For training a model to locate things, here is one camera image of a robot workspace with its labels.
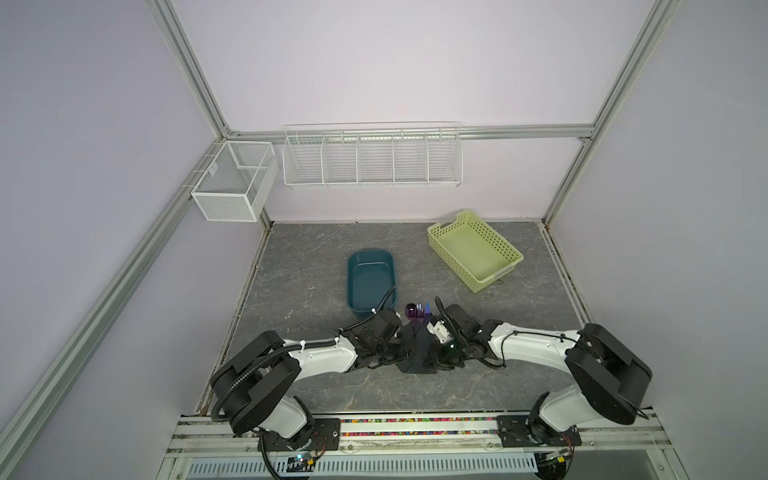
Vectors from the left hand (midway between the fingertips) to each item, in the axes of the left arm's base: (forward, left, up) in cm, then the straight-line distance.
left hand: (416, 355), depth 84 cm
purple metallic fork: (+16, -3, -2) cm, 17 cm away
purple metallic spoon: (+14, 0, -1) cm, 14 cm away
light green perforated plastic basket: (+40, -26, -4) cm, 48 cm away
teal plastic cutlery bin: (+30, +13, -5) cm, 33 cm away
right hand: (-3, -2, -2) cm, 4 cm away
